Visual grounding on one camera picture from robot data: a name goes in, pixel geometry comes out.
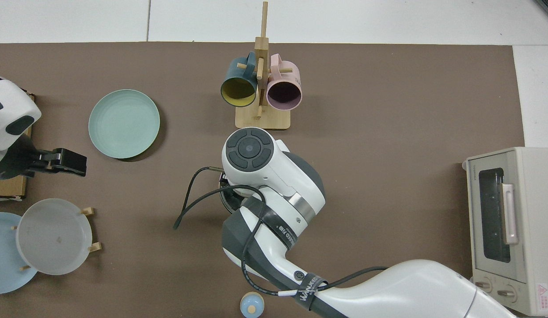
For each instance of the wooden plate rack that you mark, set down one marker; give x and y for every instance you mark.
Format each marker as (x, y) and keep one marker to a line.
(95, 247)

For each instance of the dark teal cup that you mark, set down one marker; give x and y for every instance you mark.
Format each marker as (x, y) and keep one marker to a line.
(232, 73)

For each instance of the wooden cup stand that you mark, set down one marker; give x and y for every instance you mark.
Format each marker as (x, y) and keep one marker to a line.
(263, 119)

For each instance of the light blue plate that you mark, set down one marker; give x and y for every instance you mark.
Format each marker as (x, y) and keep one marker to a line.
(2, 256)

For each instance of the small blue round thing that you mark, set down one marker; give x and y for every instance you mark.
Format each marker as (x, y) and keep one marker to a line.
(252, 305)

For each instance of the grey plate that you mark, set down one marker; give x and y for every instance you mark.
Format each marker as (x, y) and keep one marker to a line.
(53, 236)

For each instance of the mint green plate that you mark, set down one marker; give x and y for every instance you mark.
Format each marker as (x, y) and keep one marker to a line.
(123, 123)

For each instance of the brown table cloth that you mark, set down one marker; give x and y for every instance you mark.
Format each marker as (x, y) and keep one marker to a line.
(389, 176)

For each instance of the pink cup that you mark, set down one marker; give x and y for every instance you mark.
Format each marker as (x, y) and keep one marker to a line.
(291, 77)

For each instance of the pale toaster oven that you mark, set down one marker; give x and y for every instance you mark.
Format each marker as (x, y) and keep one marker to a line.
(534, 229)

